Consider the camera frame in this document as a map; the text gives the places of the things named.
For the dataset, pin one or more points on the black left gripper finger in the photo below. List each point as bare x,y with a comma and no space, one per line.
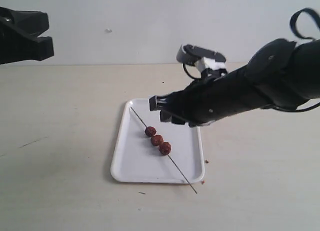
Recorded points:
33,23
15,48

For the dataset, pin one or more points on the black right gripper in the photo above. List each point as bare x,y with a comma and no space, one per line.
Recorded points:
213,97

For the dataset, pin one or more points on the red hawthorn ball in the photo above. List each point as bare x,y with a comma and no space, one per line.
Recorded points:
150,131
165,148
156,140

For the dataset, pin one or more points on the thin metal skewer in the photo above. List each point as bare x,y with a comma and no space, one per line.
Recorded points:
169,156

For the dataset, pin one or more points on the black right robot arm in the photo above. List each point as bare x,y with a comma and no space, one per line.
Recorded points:
281,76

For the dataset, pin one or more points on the white plastic tray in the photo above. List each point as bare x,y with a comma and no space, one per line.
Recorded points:
135,160

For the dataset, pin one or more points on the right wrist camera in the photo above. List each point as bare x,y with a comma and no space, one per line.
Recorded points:
201,58

